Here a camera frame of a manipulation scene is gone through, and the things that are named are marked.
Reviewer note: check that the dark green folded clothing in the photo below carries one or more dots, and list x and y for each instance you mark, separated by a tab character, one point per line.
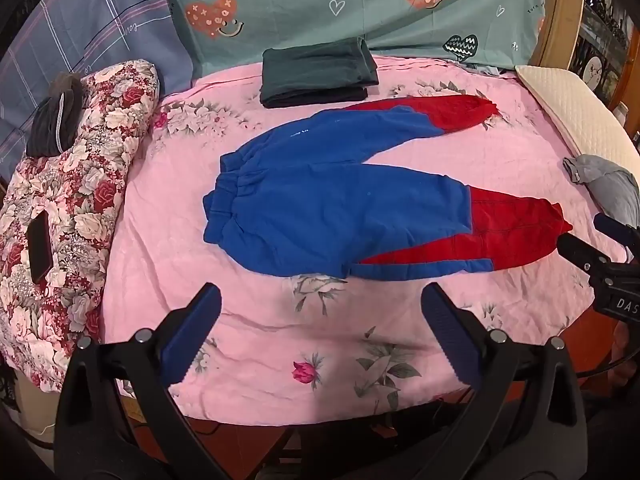
317	75

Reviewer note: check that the blue and red pants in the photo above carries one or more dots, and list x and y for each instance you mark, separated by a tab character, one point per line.
330	210

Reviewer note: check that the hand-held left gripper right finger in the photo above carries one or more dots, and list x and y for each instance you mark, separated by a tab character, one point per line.
447	327

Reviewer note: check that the green heart print pillow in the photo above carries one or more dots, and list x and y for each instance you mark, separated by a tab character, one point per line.
360	5

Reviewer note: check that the red floral quilt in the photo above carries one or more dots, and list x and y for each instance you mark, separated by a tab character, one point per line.
85	185

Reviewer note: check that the grey cloth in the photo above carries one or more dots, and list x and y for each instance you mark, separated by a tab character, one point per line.
607	187

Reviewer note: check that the dark knit hat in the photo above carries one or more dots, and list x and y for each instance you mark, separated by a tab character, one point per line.
55	120

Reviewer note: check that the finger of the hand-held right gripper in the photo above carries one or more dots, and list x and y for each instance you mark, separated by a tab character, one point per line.
617	232
582	252

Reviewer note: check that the pink floral bedsheet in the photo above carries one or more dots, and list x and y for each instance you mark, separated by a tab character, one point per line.
380	330

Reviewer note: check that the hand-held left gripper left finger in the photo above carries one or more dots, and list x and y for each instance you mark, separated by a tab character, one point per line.
192	327

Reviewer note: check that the wooden headboard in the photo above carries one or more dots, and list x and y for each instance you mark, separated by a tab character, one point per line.
562	15

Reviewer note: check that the black phone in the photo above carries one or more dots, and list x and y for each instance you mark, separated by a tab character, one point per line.
40	250

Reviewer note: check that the cream quilted pillow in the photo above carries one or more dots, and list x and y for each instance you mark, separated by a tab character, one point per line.
575	110

